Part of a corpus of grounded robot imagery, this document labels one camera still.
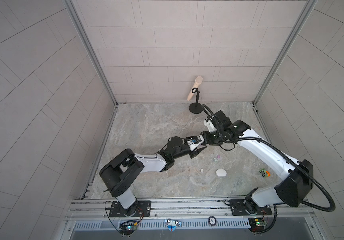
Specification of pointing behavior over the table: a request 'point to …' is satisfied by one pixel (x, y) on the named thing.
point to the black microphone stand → (196, 107)
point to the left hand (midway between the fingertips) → (207, 142)
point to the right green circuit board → (257, 224)
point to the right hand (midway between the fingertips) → (200, 142)
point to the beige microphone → (198, 80)
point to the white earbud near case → (202, 170)
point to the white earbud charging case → (221, 172)
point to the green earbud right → (215, 159)
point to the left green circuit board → (127, 228)
